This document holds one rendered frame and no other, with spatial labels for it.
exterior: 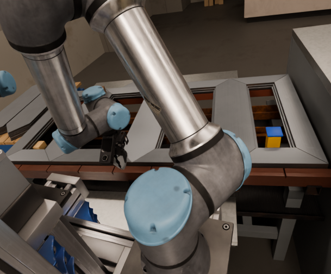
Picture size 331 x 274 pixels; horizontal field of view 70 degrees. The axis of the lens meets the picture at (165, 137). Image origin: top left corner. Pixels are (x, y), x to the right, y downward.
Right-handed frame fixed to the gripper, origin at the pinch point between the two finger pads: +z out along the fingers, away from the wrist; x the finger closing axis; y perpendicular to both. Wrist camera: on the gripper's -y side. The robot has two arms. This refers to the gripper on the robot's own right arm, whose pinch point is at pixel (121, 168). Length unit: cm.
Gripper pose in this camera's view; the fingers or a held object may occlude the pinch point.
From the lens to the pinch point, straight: 99.3
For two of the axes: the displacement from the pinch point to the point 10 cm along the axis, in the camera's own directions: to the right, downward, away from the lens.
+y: 1.9, -6.4, 7.4
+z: 1.8, 7.6, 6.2
